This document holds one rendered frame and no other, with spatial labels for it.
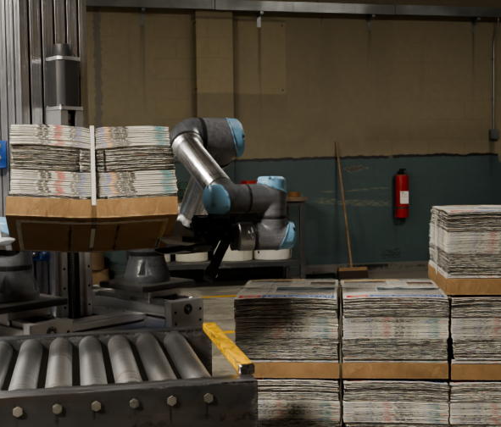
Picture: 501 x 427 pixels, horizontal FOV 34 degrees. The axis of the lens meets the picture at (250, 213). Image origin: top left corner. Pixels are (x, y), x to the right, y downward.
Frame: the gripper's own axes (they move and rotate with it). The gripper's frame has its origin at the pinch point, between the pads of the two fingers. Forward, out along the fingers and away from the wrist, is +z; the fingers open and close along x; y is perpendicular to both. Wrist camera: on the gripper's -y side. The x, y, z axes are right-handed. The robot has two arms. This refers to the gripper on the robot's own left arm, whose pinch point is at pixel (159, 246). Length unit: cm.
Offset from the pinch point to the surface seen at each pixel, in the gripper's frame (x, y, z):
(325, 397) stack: -19, -39, -45
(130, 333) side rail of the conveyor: 8.9, -23.2, 9.1
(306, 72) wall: -578, 353, -238
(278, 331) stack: -16.0, -20.6, -32.9
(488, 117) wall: -593, 307, -456
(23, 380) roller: 45, -37, 31
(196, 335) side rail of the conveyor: 8.7, -24.6, -6.4
